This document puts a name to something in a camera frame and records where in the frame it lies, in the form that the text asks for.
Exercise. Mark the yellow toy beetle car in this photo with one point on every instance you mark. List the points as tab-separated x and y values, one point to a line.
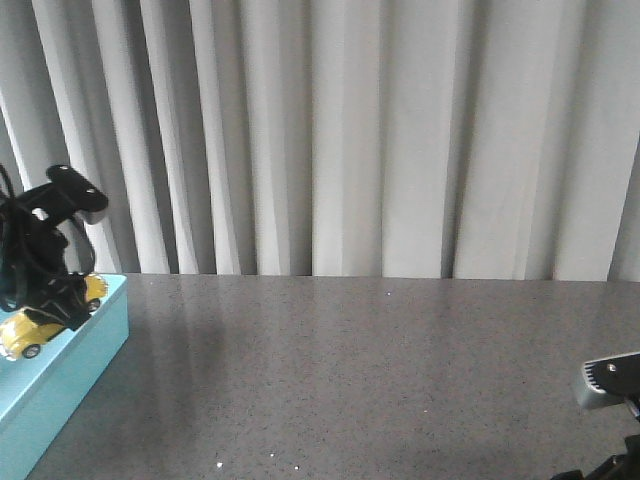
23	337

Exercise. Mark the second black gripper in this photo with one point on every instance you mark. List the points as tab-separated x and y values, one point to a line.
34	272

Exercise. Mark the light blue box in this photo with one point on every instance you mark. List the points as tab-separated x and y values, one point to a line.
38	396

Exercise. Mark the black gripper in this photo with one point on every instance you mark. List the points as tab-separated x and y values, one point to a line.
616	467

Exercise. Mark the grey pleated curtain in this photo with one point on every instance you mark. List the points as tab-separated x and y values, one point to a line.
420	139

